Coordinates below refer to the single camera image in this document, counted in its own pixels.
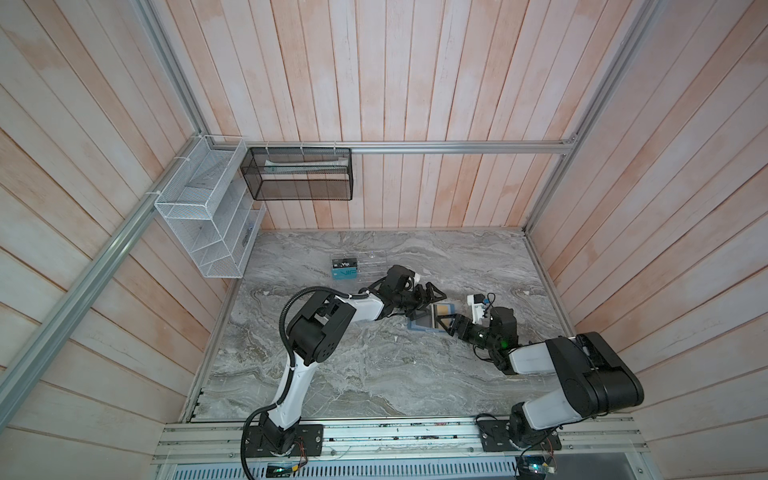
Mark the teal VIP card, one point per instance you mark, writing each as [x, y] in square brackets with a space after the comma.
[344, 273]

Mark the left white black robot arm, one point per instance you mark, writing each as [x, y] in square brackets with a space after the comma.
[315, 319]

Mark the black mesh basket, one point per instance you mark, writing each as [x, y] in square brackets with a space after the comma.
[298, 173]

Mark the black card in stand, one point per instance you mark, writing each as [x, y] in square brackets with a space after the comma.
[344, 263]

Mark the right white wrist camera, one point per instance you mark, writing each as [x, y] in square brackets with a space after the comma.
[480, 306]

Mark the white wire mesh shelf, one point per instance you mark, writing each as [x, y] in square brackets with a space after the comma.
[208, 206]

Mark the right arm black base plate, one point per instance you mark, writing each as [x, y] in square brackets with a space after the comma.
[505, 436]

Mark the clear acrylic card stand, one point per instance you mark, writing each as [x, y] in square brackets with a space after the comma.
[371, 264]

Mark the white ventilation grille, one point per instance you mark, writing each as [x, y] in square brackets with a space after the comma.
[439, 468]

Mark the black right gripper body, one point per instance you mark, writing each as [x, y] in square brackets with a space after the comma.
[480, 336]

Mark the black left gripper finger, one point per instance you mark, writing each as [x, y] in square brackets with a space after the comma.
[433, 294]
[422, 314]

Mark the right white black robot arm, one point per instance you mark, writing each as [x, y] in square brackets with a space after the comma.
[592, 379]

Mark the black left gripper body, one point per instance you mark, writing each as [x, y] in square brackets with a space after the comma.
[407, 300]

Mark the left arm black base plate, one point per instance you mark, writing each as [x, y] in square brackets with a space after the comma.
[271, 442]

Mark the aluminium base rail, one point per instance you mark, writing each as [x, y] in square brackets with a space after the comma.
[398, 438]

